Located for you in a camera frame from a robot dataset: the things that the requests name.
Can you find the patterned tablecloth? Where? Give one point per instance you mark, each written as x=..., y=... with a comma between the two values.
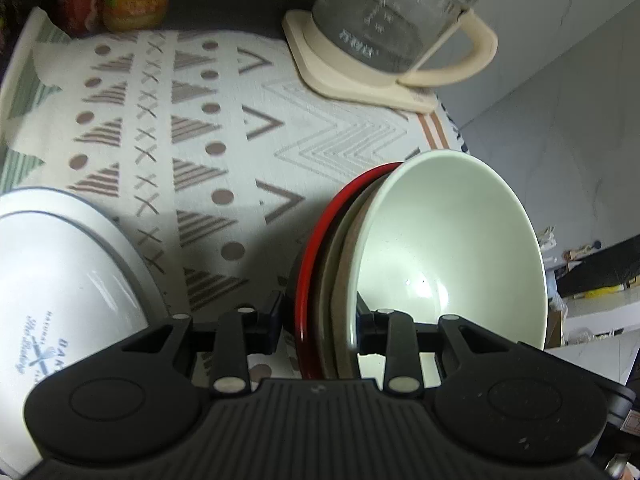
x=200, y=160

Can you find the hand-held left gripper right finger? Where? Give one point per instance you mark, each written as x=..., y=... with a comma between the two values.
x=362, y=332

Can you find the black counter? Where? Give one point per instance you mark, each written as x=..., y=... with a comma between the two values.
x=600, y=270

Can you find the red bowl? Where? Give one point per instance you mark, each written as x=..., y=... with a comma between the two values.
x=306, y=280

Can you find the white plate with blue rim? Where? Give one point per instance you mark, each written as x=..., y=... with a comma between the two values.
x=60, y=270

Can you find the pale green bowl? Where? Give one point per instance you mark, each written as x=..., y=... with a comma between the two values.
x=450, y=250

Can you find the cream kettle base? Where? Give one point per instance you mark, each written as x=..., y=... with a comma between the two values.
x=325, y=75

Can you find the green striped cloth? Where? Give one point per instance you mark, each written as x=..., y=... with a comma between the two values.
x=15, y=172

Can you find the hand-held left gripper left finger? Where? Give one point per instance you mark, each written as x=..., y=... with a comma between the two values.
x=275, y=320

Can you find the beige bowl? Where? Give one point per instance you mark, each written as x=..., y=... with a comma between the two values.
x=337, y=270

